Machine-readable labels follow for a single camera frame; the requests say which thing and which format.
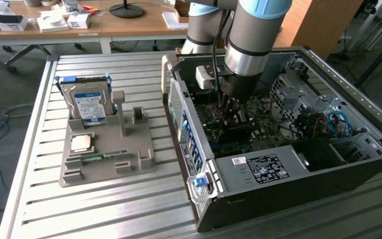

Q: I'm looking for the grey power supply unit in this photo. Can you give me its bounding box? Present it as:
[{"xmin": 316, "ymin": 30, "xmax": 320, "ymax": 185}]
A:
[{"xmin": 215, "ymin": 145, "xmax": 312, "ymax": 193}]

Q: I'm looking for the white booklet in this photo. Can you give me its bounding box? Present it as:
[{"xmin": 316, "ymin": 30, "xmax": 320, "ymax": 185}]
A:
[{"xmin": 163, "ymin": 11, "xmax": 189, "ymax": 31}]

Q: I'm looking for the white box with black lid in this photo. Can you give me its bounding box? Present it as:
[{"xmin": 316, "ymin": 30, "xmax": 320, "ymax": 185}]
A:
[{"xmin": 0, "ymin": 14, "xmax": 30, "ymax": 32}]

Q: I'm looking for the grey floor cable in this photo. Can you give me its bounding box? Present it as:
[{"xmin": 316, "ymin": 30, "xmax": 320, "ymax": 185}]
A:
[{"xmin": 0, "ymin": 103, "xmax": 35, "ymax": 118}]

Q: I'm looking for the blue disk wire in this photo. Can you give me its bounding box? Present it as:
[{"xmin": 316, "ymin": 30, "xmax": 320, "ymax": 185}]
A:
[{"xmin": 327, "ymin": 111, "xmax": 355, "ymax": 138}]

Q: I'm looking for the small white box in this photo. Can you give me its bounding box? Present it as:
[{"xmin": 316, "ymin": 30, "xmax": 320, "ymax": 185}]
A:
[{"xmin": 67, "ymin": 13, "xmax": 91, "ymax": 29}]

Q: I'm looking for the brown cardboard box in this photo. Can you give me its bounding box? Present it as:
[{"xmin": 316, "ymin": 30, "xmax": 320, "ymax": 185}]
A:
[{"xmin": 175, "ymin": 0, "xmax": 192, "ymax": 17}]

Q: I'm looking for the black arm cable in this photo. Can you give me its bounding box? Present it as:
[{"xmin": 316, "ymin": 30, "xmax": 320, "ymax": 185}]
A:
[{"xmin": 212, "ymin": 8, "xmax": 232, "ymax": 100}]

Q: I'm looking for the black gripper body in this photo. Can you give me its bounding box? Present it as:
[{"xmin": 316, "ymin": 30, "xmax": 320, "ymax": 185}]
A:
[{"xmin": 220, "ymin": 73, "xmax": 263, "ymax": 101}]

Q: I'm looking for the wooden desk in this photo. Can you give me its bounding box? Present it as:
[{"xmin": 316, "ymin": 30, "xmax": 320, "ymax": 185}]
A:
[{"xmin": 0, "ymin": 0, "xmax": 193, "ymax": 73}]

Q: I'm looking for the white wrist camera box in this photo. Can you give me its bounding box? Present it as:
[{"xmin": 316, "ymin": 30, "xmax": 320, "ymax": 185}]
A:
[{"xmin": 196, "ymin": 65, "xmax": 227, "ymax": 90}]

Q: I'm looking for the silver CPU chip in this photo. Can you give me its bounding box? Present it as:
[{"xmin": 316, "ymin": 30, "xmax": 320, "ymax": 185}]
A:
[{"xmin": 71, "ymin": 135, "xmax": 95, "ymax": 152}]

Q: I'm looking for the grey plastic parts rack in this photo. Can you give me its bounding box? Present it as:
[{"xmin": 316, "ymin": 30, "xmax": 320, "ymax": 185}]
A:
[{"xmin": 59, "ymin": 91, "xmax": 159, "ymax": 188}]

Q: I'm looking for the red internal wire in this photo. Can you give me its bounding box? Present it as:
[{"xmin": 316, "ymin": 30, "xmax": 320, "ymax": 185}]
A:
[{"xmin": 312, "ymin": 117, "xmax": 328, "ymax": 138}]

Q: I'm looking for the black round lamp base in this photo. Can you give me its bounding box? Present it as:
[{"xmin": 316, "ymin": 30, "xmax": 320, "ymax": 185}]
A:
[{"xmin": 110, "ymin": 0, "xmax": 145, "ymax": 19}]

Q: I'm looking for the white box with tape roll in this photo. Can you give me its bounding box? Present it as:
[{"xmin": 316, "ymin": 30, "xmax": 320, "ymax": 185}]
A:
[{"xmin": 38, "ymin": 13, "xmax": 70, "ymax": 33}]

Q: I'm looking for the open black PC case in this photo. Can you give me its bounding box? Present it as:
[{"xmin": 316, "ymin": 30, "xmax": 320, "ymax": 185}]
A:
[{"xmin": 161, "ymin": 46, "xmax": 382, "ymax": 234}]

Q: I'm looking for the blue case latch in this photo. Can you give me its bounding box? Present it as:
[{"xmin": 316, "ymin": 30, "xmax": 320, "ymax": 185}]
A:
[{"xmin": 192, "ymin": 175, "xmax": 209, "ymax": 188}]

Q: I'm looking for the green RAM stick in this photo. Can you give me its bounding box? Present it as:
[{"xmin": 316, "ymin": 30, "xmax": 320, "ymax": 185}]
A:
[{"xmin": 67, "ymin": 149, "xmax": 129, "ymax": 161}]

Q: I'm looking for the blue expansion slot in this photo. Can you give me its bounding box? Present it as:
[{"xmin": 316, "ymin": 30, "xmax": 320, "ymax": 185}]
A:
[{"xmin": 209, "ymin": 141, "xmax": 245, "ymax": 153}]

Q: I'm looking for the hard disk in blue caddy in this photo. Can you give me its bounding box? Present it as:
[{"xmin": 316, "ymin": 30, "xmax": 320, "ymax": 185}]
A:
[{"xmin": 55, "ymin": 73, "xmax": 115, "ymax": 123}]

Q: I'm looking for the green motherboard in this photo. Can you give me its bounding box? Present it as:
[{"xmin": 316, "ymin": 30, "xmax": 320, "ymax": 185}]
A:
[{"xmin": 192, "ymin": 96, "xmax": 299, "ymax": 159}]

